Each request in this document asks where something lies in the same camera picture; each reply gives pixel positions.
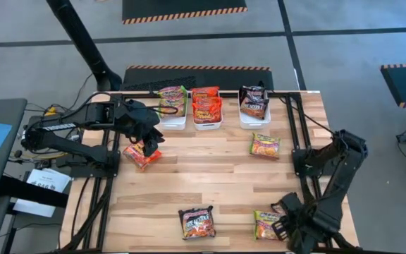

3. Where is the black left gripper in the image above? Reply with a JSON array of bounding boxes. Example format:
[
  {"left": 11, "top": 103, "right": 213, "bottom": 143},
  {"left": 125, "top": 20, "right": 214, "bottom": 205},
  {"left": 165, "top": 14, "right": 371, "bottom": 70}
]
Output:
[{"left": 112, "top": 99, "right": 166, "bottom": 158}]

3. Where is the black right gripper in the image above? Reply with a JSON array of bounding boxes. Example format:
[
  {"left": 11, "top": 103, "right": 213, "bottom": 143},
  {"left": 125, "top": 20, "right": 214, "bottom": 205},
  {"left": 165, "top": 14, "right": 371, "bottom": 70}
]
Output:
[{"left": 271, "top": 193, "right": 342, "bottom": 254}]

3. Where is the green Maruchan ramen pack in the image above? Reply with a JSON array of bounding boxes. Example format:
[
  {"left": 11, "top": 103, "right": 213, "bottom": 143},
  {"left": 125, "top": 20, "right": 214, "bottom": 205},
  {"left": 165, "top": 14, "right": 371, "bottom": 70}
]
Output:
[
  {"left": 253, "top": 210, "right": 285, "bottom": 241},
  {"left": 158, "top": 85, "right": 189, "bottom": 100},
  {"left": 249, "top": 132, "right": 281, "bottom": 159},
  {"left": 159, "top": 97, "right": 187, "bottom": 119}
]

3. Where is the black Fire Noodle ramen pack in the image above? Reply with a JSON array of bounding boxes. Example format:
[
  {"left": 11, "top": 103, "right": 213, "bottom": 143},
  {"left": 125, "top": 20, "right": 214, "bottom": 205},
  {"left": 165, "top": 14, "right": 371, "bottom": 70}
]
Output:
[
  {"left": 240, "top": 97, "right": 270, "bottom": 120},
  {"left": 178, "top": 205, "right": 217, "bottom": 241},
  {"left": 238, "top": 85, "right": 268, "bottom": 103}
]

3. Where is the white plastic bin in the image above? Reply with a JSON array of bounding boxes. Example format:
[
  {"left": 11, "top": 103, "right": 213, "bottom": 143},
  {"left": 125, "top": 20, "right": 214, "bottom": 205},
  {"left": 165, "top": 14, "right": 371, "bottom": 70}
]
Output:
[
  {"left": 191, "top": 87, "right": 224, "bottom": 131},
  {"left": 238, "top": 87, "right": 271, "bottom": 130},
  {"left": 157, "top": 87, "right": 189, "bottom": 131}
]

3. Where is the white paper sheet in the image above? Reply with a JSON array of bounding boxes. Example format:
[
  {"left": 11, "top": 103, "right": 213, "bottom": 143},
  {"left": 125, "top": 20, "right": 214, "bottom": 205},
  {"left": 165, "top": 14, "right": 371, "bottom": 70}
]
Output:
[{"left": 12, "top": 168, "right": 72, "bottom": 218}]

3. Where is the black desk foot bar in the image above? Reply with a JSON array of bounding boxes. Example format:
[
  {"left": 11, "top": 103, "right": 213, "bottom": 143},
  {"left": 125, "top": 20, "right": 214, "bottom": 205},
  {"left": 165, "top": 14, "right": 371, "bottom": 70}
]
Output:
[{"left": 0, "top": 175, "right": 69, "bottom": 209}]

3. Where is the grey desk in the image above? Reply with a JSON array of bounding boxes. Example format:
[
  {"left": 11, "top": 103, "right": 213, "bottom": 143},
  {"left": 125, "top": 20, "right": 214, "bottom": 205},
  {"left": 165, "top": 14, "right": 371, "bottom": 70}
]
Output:
[{"left": 0, "top": 98, "right": 28, "bottom": 202}]

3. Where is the black left wrist camera cable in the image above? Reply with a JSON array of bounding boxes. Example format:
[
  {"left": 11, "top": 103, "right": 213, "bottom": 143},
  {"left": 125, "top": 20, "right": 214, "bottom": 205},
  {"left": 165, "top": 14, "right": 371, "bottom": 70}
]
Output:
[{"left": 152, "top": 104, "right": 180, "bottom": 116}]

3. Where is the black metal table frame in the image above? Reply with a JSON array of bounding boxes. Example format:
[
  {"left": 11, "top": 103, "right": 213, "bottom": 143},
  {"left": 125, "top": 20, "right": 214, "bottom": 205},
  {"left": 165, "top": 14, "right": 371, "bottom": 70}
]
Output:
[{"left": 60, "top": 90, "right": 362, "bottom": 254}]

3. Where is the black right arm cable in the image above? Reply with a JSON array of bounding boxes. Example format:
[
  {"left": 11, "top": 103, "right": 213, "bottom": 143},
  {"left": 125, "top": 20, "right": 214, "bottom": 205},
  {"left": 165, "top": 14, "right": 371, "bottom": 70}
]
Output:
[{"left": 259, "top": 80, "right": 338, "bottom": 137}]

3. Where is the black camera stand pole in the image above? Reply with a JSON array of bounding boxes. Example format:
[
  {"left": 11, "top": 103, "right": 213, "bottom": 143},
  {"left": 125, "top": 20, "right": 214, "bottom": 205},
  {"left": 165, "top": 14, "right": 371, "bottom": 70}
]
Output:
[{"left": 45, "top": 0, "right": 123, "bottom": 92}]

